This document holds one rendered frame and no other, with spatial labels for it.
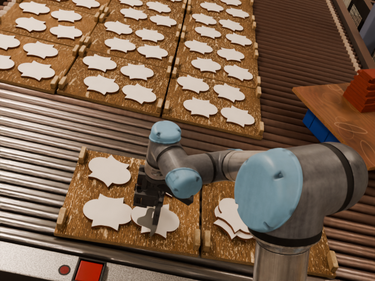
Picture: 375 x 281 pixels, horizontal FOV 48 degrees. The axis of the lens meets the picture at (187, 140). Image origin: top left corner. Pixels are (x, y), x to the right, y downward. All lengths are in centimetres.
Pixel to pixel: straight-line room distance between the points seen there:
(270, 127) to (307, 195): 121
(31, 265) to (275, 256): 72
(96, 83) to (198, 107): 42
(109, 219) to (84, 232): 8
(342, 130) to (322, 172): 113
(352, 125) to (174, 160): 101
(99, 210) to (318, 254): 68
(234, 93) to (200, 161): 94
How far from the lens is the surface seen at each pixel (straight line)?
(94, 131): 159
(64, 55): 196
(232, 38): 237
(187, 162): 99
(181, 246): 126
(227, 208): 135
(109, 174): 139
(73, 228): 126
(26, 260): 123
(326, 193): 66
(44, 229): 129
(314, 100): 189
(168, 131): 103
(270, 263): 70
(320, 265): 139
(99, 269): 120
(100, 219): 127
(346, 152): 70
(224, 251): 129
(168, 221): 129
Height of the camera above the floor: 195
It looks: 39 degrees down
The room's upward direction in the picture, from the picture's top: 16 degrees clockwise
